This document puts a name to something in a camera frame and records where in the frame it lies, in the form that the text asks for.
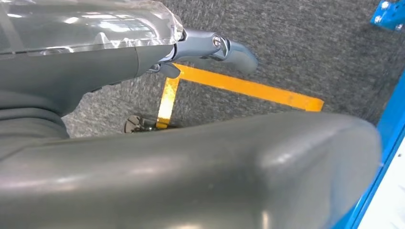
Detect yellow floor tape outline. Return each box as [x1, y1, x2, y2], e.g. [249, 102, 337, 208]
[156, 62, 326, 130]

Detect blue metal shelf frame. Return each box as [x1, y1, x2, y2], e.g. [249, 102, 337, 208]
[332, 71, 405, 229]

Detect white shelf board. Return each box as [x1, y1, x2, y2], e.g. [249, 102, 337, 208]
[357, 135, 405, 229]

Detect black robot left foot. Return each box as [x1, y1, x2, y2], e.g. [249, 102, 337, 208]
[123, 114, 159, 134]

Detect blue bolted metal bracket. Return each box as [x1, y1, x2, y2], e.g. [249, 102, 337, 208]
[370, 0, 405, 32]

